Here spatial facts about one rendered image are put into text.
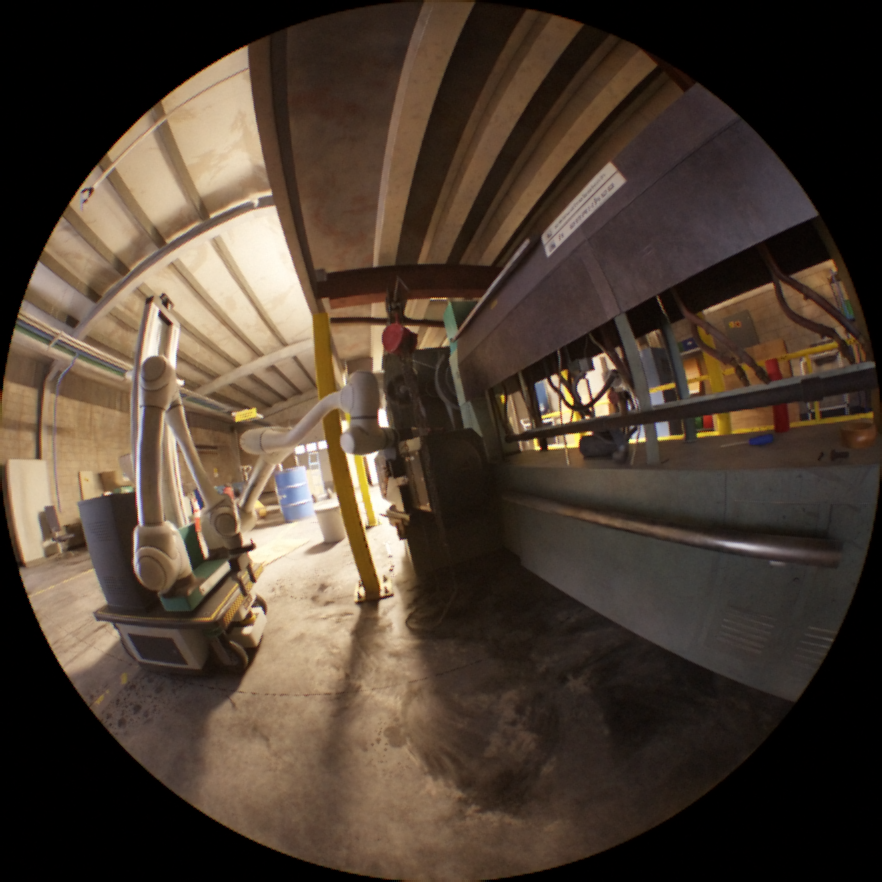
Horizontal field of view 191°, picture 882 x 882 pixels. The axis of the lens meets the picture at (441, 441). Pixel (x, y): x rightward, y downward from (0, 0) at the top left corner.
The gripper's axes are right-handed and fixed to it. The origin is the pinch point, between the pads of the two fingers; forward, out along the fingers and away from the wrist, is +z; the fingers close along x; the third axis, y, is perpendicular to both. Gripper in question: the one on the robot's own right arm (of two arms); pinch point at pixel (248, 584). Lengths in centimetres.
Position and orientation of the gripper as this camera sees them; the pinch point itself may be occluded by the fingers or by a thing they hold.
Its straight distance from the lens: 122.9
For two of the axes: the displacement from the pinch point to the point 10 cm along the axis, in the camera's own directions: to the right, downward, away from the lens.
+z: 2.0, 9.8, -0.1
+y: -9.1, 1.8, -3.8
